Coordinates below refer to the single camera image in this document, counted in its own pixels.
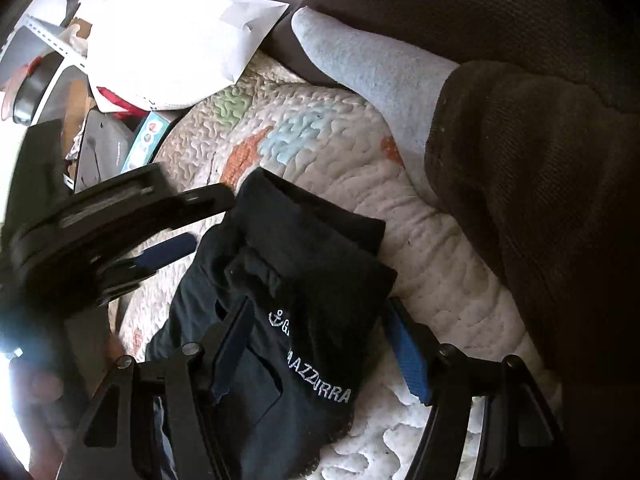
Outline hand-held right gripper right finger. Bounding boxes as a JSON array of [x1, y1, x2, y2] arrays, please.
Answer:
[[385, 296, 568, 480]]

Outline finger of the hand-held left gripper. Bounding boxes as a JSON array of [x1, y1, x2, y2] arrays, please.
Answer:
[[160, 183, 236, 228], [100, 232, 197, 286]]

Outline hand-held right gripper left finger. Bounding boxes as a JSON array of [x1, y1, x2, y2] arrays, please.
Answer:
[[55, 297, 256, 480]]

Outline black pants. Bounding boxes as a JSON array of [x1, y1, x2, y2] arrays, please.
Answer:
[[145, 167, 398, 480]]

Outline person's left hand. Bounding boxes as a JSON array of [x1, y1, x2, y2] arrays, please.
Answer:
[[7, 355, 68, 413]]

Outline light blue box with shapes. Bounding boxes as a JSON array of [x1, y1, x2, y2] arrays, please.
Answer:
[[119, 110, 173, 176]]

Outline quilted patterned blanket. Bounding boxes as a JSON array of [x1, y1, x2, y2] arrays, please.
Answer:
[[30, 52, 561, 480]]

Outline grey laptop bag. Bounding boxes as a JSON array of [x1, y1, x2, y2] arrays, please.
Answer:
[[75, 110, 136, 188]]

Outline black round container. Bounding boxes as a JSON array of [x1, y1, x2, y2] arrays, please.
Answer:
[[12, 52, 63, 126]]

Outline person's leg in brown trousers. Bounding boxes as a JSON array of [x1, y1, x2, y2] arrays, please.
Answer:
[[424, 60, 640, 480]]

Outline person's grey sock foot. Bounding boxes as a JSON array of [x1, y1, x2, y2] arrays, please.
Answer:
[[290, 6, 461, 158]]

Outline metal shelf upright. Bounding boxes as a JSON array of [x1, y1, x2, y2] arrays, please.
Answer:
[[25, 15, 88, 68]]

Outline white paper bag red handles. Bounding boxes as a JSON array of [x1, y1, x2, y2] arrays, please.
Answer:
[[87, 0, 291, 116]]

